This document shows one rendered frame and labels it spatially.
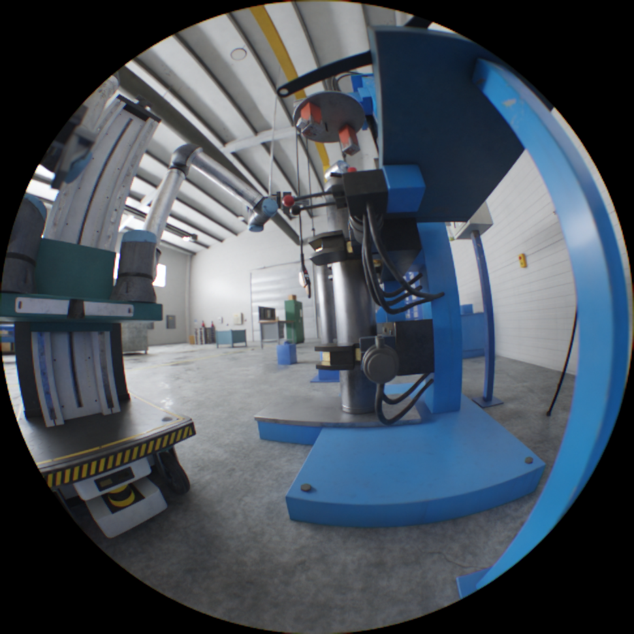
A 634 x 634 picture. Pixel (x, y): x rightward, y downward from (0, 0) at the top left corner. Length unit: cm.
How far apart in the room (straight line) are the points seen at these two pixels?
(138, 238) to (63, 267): 31
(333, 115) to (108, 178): 158
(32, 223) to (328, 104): 181
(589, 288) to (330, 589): 71
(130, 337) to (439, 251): 842
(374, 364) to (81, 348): 103
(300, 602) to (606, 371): 66
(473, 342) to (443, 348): 224
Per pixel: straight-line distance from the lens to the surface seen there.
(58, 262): 91
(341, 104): 190
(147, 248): 85
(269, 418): 118
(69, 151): 31
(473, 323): 331
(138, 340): 856
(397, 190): 59
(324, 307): 243
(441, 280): 112
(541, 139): 37
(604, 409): 32
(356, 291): 106
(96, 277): 92
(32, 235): 80
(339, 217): 119
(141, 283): 80
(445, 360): 112
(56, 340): 96
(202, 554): 76
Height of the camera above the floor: 61
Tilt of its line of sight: 3 degrees up
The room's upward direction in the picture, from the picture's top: 4 degrees counter-clockwise
